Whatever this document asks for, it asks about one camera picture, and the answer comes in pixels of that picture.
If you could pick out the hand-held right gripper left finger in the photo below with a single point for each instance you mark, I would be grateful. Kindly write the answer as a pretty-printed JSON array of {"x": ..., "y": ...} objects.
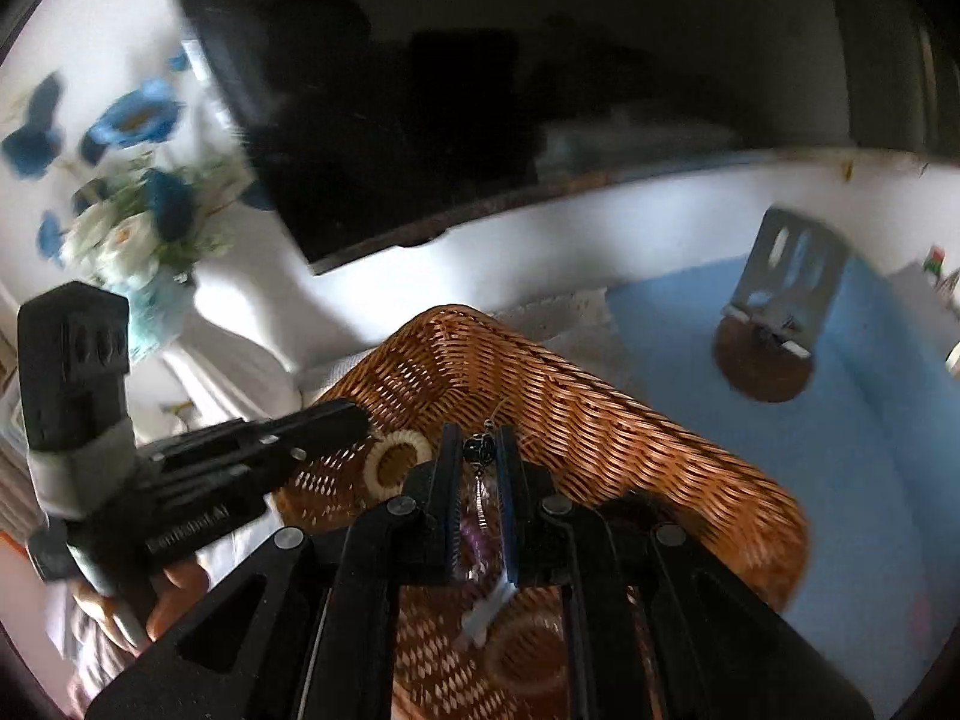
[{"x": 452, "y": 510}]

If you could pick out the blue and white flower bouquet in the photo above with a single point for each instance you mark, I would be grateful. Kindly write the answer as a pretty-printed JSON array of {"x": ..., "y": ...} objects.
[{"x": 127, "y": 232}]

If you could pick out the white vase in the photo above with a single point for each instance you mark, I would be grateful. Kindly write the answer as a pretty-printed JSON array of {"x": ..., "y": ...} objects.
[{"x": 225, "y": 360}]

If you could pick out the person's left forearm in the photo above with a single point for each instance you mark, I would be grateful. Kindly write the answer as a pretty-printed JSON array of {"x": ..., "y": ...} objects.
[{"x": 97, "y": 660}]

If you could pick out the light blue hair clip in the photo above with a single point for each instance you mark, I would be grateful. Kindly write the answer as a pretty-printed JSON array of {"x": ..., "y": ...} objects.
[{"x": 484, "y": 615}]

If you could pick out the light blue mat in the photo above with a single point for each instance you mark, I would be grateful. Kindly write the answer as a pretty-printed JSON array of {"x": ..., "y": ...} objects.
[{"x": 862, "y": 502}]

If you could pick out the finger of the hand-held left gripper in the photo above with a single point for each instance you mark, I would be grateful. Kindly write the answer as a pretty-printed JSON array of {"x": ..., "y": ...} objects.
[
  {"x": 315, "y": 420},
  {"x": 247, "y": 469}
]

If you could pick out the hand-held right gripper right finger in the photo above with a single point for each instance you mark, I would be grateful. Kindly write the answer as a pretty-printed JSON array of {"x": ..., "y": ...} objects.
[{"x": 510, "y": 510}]

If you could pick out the dangling earring with black bead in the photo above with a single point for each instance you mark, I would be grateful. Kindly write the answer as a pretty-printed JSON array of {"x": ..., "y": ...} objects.
[{"x": 478, "y": 451}]

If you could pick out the brown wicker basket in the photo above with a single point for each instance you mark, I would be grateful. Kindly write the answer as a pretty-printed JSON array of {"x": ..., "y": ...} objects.
[{"x": 600, "y": 420}]

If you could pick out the person's left hand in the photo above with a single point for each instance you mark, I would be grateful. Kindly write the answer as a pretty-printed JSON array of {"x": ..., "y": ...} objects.
[{"x": 180, "y": 585}]

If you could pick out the metal phone stand wooden base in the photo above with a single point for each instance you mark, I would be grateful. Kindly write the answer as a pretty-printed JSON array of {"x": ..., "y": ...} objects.
[{"x": 787, "y": 270}]

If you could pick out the small colourful item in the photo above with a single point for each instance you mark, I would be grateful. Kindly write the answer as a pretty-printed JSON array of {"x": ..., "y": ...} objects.
[{"x": 937, "y": 262}]

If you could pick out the black monitor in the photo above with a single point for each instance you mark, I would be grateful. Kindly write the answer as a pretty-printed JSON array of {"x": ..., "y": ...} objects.
[{"x": 450, "y": 90}]

